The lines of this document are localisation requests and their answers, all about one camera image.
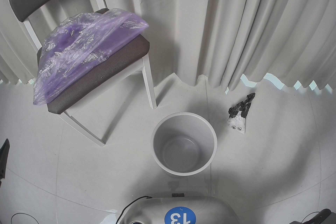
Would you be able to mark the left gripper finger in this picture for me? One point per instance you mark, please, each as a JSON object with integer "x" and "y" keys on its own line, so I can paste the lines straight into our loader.
{"x": 4, "y": 157}

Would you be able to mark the purple plastic bag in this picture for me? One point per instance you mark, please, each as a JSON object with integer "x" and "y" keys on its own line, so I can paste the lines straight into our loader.
{"x": 86, "y": 47}

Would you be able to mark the clear printed wrapper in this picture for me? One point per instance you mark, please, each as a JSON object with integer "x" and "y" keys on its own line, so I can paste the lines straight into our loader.
{"x": 237, "y": 124}

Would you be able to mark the black plastic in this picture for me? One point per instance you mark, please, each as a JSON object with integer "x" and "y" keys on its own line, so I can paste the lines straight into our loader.
{"x": 246, "y": 106}

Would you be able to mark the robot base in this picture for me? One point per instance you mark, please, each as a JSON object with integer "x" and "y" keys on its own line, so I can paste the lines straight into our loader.
{"x": 210, "y": 209}

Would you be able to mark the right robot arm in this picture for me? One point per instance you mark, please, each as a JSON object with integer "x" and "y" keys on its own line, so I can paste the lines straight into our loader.
{"x": 324, "y": 217}

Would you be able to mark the white trash bin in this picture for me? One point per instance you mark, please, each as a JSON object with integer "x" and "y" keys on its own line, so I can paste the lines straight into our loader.
{"x": 183, "y": 139}

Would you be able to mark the white chair grey cushions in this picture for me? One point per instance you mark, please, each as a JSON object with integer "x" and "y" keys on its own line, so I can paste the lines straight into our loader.
{"x": 118, "y": 57}

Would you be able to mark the white curtain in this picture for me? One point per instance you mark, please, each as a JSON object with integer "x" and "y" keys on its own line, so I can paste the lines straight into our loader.
{"x": 275, "y": 20}
{"x": 170, "y": 20}

